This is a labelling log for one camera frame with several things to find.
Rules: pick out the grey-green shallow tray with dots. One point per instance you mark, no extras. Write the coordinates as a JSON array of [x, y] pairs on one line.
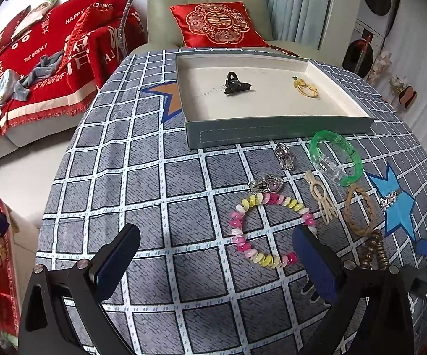
[[206, 92]]

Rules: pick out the black hair claw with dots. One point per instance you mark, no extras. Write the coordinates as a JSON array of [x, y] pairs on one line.
[[235, 85]]

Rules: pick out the white washing machine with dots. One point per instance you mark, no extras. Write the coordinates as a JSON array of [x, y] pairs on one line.
[[356, 53]]

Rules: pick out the photo print pillow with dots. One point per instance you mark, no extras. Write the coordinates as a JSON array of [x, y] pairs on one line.
[[36, 14]]

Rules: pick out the cream hand-shaped hair clip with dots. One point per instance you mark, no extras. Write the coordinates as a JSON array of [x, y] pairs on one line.
[[322, 199]]

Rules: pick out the red printed blanket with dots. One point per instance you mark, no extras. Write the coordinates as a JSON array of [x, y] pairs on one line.
[[84, 70]]

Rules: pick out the red embroidered cushion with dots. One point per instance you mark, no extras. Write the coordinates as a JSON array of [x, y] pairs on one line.
[[217, 22]]

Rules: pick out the grey sofa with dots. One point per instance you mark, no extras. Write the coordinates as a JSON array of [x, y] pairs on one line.
[[32, 137]]

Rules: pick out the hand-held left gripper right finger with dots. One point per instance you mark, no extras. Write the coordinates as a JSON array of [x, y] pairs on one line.
[[317, 266]]

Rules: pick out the green translucent bangle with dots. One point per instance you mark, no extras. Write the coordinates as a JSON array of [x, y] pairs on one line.
[[356, 161]]

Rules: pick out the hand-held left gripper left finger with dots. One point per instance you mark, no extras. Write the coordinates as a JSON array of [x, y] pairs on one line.
[[113, 266]]

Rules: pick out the grey grid patterned tablecloth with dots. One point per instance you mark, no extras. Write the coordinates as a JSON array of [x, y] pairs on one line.
[[143, 192]]

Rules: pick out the red fringed throw pillow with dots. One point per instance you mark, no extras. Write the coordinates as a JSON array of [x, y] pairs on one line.
[[99, 48]]

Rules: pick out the red armrest cloth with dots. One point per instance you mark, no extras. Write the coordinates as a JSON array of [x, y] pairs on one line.
[[285, 50]]

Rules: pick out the pale striped curtain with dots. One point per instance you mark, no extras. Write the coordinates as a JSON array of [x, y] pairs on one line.
[[294, 0]]

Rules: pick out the grey crumpled garment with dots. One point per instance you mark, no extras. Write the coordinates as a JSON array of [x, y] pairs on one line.
[[45, 66]]

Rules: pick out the silver star rhinestone clip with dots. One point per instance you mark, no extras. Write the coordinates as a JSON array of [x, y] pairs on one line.
[[390, 200]]

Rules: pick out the silver filigree hair clip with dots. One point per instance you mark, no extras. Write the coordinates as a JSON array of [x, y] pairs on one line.
[[283, 155]]

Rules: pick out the silver heart hair clip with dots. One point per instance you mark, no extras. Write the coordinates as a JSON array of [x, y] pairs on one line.
[[271, 184]]

